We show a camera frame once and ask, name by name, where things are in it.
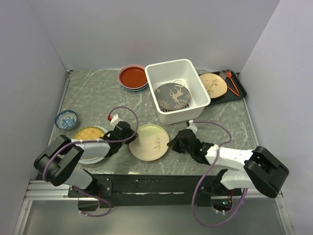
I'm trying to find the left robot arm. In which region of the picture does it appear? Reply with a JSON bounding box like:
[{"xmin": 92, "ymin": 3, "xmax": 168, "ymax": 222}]
[{"xmin": 34, "ymin": 121, "xmax": 137, "ymax": 197}]

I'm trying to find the cream floral plate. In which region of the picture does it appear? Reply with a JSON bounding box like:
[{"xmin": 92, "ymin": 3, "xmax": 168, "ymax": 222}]
[{"xmin": 129, "ymin": 124, "xmax": 170, "ymax": 162}]

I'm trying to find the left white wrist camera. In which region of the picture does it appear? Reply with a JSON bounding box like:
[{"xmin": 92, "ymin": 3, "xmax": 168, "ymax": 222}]
[{"xmin": 108, "ymin": 114, "xmax": 122, "ymax": 128}]

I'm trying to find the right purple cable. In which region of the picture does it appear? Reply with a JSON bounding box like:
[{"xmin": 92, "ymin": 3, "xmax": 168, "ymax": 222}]
[{"xmin": 190, "ymin": 119, "xmax": 248, "ymax": 227}]

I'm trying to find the orange plastic spoon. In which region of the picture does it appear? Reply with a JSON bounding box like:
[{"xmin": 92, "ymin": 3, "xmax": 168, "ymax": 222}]
[{"xmin": 226, "ymin": 72, "xmax": 240, "ymax": 94}]

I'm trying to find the blue white small bowl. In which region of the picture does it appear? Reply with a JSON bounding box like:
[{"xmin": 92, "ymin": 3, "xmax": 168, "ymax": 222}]
[{"xmin": 54, "ymin": 110, "xmax": 78, "ymax": 130}]

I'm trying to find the white plastic bin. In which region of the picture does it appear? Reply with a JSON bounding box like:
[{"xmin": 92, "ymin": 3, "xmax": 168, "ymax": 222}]
[{"xmin": 145, "ymin": 59, "xmax": 211, "ymax": 125}]

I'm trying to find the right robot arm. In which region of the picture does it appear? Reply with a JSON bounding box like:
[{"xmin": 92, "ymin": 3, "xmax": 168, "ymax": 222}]
[{"xmin": 167, "ymin": 129, "xmax": 289, "ymax": 198}]

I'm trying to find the grey deer pattern plate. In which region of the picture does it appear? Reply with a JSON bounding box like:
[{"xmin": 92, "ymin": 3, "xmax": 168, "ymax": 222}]
[{"xmin": 155, "ymin": 83, "xmax": 191, "ymax": 111}]

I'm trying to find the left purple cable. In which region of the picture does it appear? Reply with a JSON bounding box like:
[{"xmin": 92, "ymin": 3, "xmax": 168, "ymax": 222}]
[{"xmin": 42, "ymin": 107, "xmax": 139, "ymax": 218}]

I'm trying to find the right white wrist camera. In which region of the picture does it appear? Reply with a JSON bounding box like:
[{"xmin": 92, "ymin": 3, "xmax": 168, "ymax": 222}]
[{"xmin": 186, "ymin": 120, "xmax": 198, "ymax": 134}]

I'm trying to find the aluminium rail frame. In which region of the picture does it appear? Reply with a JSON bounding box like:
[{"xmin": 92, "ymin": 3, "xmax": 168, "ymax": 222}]
[{"xmin": 24, "ymin": 180, "xmax": 271, "ymax": 201}]

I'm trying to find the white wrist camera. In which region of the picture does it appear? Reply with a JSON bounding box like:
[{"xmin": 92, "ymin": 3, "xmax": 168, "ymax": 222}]
[
  {"xmin": 108, "ymin": 114, "xmax": 122, "ymax": 128},
  {"xmin": 186, "ymin": 120, "xmax": 198, "ymax": 134}
]

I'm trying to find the black tray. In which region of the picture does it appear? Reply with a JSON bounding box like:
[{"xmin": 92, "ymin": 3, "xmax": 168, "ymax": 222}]
[{"xmin": 206, "ymin": 71, "xmax": 247, "ymax": 106}]

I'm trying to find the white plate under mat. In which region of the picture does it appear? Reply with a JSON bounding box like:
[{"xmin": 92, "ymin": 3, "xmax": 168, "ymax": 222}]
[{"xmin": 79, "ymin": 127, "xmax": 107, "ymax": 165}]

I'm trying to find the clear plastic cup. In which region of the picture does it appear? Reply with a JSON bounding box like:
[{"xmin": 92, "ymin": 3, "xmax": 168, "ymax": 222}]
[{"xmin": 219, "ymin": 66, "xmax": 232, "ymax": 80}]

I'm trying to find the beige bird pattern plate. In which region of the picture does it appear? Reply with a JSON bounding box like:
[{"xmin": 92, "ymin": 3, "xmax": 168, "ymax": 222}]
[{"xmin": 200, "ymin": 73, "xmax": 227, "ymax": 99}]

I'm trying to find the purple cable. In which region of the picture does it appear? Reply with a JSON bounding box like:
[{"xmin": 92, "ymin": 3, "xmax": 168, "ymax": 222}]
[
  {"xmin": 42, "ymin": 107, "xmax": 139, "ymax": 218},
  {"xmin": 190, "ymin": 119, "xmax": 248, "ymax": 227}
]

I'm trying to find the round bamboo mat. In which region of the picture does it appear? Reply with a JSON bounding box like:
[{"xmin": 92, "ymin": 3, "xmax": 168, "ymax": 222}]
[{"xmin": 73, "ymin": 126, "xmax": 106, "ymax": 140}]

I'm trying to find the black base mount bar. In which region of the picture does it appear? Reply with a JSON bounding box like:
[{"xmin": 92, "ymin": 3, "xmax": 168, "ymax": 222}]
[{"xmin": 36, "ymin": 172, "xmax": 245, "ymax": 209}]

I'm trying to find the red round plate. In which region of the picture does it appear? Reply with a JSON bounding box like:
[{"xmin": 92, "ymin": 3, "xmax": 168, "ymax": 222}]
[{"xmin": 118, "ymin": 64, "xmax": 148, "ymax": 92}]

